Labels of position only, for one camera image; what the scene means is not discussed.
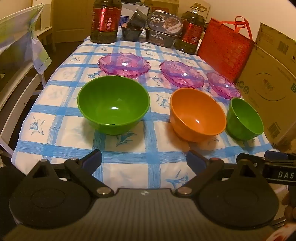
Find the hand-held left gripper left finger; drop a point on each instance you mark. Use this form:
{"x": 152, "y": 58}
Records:
{"x": 93, "y": 160}

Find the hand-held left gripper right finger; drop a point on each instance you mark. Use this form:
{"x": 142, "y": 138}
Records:
{"x": 196, "y": 160}

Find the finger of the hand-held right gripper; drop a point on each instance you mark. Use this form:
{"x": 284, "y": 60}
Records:
{"x": 277, "y": 154}

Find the orange bowl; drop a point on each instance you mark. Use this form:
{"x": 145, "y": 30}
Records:
{"x": 196, "y": 115}

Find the small green bowl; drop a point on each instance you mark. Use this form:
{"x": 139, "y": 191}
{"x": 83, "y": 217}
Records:
{"x": 245, "y": 119}

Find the large green bowl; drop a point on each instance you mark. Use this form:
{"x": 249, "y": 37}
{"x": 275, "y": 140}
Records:
{"x": 113, "y": 105}

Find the purple transparent plate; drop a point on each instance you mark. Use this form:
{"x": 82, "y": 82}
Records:
{"x": 123, "y": 63}
{"x": 223, "y": 84}
{"x": 182, "y": 73}

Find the person's right hand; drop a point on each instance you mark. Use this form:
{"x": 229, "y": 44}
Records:
{"x": 291, "y": 206}

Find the blue checked tablecloth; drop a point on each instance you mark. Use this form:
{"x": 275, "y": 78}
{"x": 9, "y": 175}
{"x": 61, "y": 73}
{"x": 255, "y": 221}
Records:
{"x": 150, "y": 162}

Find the large cardboard box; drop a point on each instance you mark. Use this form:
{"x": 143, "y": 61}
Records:
{"x": 268, "y": 92}

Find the white wooden chair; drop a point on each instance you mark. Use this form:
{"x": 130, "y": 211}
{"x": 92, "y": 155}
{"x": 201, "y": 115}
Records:
{"x": 18, "y": 88}

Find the red tote bag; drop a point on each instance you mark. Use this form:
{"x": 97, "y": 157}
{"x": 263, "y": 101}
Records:
{"x": 224, "y": 51}

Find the black instant meal box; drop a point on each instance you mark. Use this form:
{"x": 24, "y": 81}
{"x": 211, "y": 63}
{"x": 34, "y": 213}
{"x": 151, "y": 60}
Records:
{"x": 159, "y": 39}
{"x": 164, "y": 22}

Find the oil bottle with red label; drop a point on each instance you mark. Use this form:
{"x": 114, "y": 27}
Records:
{"x": 106, "y": 20}
{"x": 190, "y": 32}

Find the small white stool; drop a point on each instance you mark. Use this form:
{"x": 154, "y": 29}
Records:
{"x": 45, "y": 34}

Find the wooden door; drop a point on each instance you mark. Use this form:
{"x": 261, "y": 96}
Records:
{"x": 71, "y": 20}

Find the dark triangular packet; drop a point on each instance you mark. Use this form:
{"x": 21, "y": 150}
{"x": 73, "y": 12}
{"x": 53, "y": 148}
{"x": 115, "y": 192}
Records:
{"x": 138, "y": 19}

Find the pale checked chair cover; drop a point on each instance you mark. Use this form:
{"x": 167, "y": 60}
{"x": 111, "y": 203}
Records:
{"x": 20, "y": 30}

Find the blue and white box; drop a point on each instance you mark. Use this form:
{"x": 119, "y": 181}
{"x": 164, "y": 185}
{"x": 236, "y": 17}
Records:
{"x": 126, "y": 11}

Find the brown cardboard box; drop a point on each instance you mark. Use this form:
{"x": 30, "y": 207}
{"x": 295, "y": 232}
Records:
{"x": 161, "y": 5}

